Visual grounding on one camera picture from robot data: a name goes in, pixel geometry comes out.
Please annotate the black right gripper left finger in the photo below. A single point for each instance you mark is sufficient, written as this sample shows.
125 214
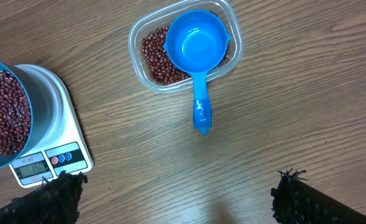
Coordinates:
55 202

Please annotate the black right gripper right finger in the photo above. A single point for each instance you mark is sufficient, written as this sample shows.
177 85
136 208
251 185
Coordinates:
295 202

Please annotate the white digital kitchen scale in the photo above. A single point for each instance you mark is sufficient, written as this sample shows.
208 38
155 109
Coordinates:
63 148

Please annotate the blue plastic measuring scoop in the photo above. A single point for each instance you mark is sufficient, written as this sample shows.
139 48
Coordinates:
196 43

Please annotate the red beans in bowl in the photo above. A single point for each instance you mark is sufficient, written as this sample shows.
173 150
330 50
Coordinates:
15 115

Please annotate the teal metal bowl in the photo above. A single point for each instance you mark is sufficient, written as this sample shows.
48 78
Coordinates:
39 94

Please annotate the red adzuki beans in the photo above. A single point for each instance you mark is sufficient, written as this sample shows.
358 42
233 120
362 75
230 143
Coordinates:
161 68

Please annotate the clear plastic container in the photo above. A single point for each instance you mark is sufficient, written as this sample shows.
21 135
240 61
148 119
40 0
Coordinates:
164 17

